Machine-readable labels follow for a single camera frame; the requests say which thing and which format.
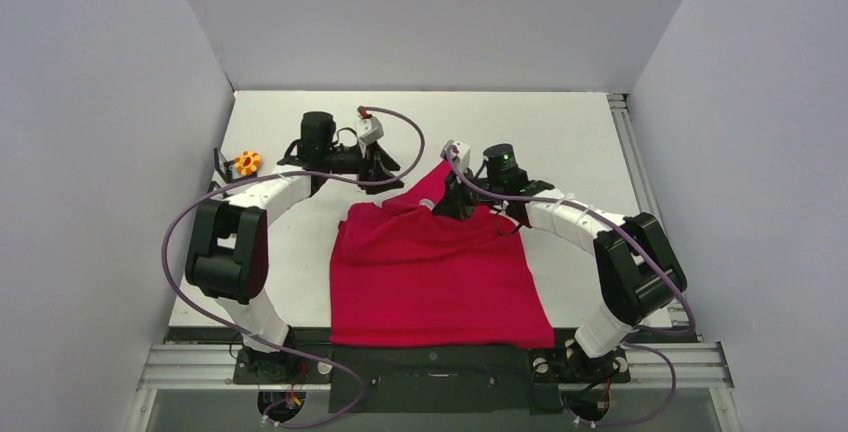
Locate black frame stand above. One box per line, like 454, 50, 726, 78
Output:
200, 181, 229, 204
212, 147, 239, 184

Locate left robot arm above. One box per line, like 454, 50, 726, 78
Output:
185, 106, 404, 382

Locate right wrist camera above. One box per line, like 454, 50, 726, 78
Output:
440, 140, 471, 171

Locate aluminium front rail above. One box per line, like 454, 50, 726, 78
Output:
128, 342, 742, 431

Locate aluminium side rail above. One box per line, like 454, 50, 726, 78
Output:
606, 92, 694, 328

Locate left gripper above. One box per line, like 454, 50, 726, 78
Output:
323, 139, 404, 194

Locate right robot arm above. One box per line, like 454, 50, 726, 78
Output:
432, 140, 688, 379

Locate orange yellow pompom brooch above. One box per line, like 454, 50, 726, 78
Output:
234, 150, 261, 177

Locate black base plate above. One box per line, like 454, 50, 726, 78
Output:
231, 328, 631, 418

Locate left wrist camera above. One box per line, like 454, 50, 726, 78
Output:
354, 115, 384, 147

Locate red t-shirt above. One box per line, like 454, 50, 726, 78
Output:
329, 164, 555, 349

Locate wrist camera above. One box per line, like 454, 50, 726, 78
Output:
354, 115, 384, 147
440, 140, 471, 171

